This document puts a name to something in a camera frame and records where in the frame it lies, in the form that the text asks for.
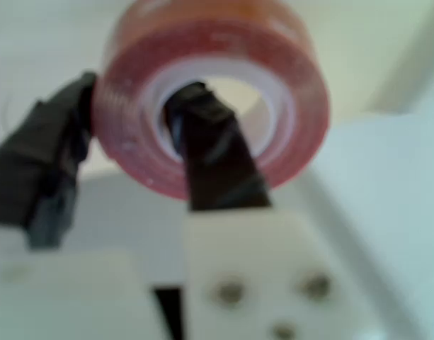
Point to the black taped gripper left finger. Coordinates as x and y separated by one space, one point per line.
22 177

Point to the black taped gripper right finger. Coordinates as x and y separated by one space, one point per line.
220 170

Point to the red tape roll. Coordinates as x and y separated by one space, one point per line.
220 39

